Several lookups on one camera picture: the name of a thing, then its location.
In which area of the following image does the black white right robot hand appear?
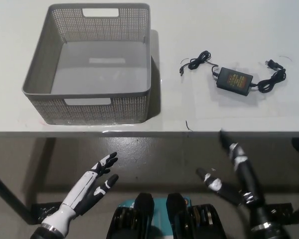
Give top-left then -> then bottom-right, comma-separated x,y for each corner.
195,128 -> 265,208

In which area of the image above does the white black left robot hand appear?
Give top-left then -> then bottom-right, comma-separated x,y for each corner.
41,151 -> 120,235

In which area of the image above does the black power cord with adapter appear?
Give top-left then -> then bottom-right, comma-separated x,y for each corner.
178,51 -> 287,94

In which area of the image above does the black floor tape patch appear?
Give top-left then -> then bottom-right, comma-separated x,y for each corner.
265,203 -> 294,220
30,202 -> 63,225

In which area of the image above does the grey perforated plastic basket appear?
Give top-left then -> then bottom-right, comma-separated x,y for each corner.
21,2 -> 152,126

